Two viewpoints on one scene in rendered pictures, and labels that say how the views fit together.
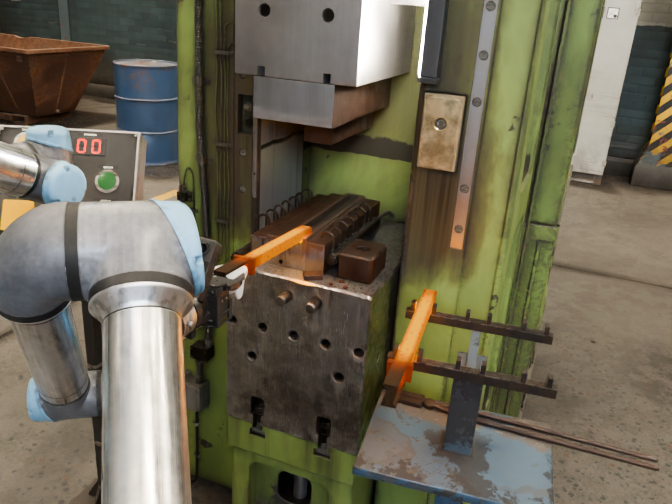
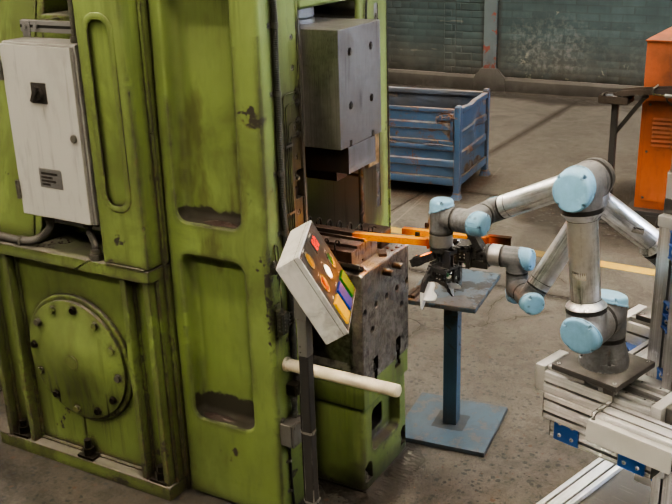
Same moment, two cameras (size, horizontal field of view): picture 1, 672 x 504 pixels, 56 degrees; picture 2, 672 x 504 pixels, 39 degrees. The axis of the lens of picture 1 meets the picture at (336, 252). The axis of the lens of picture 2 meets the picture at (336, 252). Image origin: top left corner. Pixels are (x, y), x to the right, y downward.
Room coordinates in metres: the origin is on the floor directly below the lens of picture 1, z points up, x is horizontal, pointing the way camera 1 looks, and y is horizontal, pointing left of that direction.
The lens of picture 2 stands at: (1.00, 3.32, 2.15)
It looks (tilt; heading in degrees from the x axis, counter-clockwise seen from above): 20 degrees down; 280
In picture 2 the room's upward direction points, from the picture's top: 2 degrees counter-clockwise
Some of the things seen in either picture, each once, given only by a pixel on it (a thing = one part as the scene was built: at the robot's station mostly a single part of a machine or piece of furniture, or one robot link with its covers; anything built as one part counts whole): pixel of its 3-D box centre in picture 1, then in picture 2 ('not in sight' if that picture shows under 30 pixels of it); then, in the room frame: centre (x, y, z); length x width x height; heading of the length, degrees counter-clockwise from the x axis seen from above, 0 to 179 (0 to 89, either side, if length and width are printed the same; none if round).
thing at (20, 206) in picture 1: (19, 215); (340, 309); (1.43, 0.77, 1.01); 0.07 x 0.05 x 0.07; 94
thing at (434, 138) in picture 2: not in sight; (405, 137); (1.69, -4.11, 0.36); 1.20 x 0.80 x 0.72; 163
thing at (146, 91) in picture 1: (148, 112); not in sight; (5.93, 1.83, 0.44); 0.59 x 0.59 x 0.88
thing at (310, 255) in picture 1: (320, 226); (315, 241); (1.64, 0.05, 0.96); 0.42 x 0.20 x 0.09; 159
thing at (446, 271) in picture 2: not in sight; (442, 264); (1.14, 0.54, 1.07); 0.09 x 0.08 x 0.12; 143
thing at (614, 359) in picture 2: not in sight; (604, 347); (0.65, 0.67, 0.87); 0.15 x 0.15 x 0.10
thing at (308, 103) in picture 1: (328, 92); (311, 148); (1.64, 0.05, 1.32); 0.42 x 0.20 x 0.10; 159
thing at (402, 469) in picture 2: not in sight; (379, 475); (1.40, 0.14, 0.01); 0.58 x 0.39 x 0.01; 69
